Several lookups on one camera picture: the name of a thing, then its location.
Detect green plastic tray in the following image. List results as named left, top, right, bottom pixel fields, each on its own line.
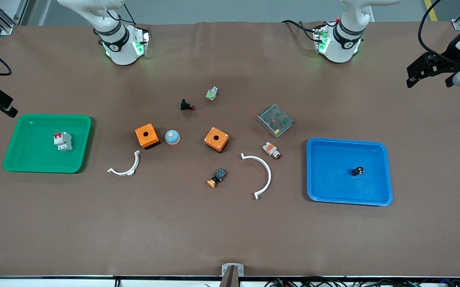
left=2, top=114, right=92, bottom=174

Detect black cable bundle under table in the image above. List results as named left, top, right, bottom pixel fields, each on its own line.
left=265, top=276, right=460, bottom=287

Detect orange black push button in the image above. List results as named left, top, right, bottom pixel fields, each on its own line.
left=207, top=168, right=227, bottom=188

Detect blue plastic tray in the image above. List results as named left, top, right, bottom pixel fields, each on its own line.
left=306, top=138, right=393, bottom=206

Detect white orange red indicator light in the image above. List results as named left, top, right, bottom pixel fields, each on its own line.
left=262, top=142, right=282, bottom=160

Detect orange button box with hole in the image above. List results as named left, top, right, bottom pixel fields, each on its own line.
left=135, top=123, right=161, bottom=150
left=204, top=127, right=230, bottom=153

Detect grey metal edge bracket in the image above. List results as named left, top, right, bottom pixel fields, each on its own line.
left=221, top=263, right=244, bottom=276

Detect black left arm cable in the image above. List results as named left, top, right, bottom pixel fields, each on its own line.
left=418, top=0, right=460, bottom=66

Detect small white curved bracket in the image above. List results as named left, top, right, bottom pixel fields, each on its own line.
left=107, top=150, right=141, bottom=176

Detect black left base cable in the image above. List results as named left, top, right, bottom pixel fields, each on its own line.
left=282, top=19, right=323, bottom=43

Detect metal mesh power supply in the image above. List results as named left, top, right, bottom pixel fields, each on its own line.
left=257, top=104, right=294, bottom=139

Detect large white curved bracket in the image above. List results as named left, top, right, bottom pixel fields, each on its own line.
left=241, top=153, right=272, bottom=201

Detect white red circuit breaker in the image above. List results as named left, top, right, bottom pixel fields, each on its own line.
left=53, top=132, right=73, bottom=153

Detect brown table cover mat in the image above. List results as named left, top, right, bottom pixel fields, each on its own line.
left=0, top=21, right=460, bottom=277

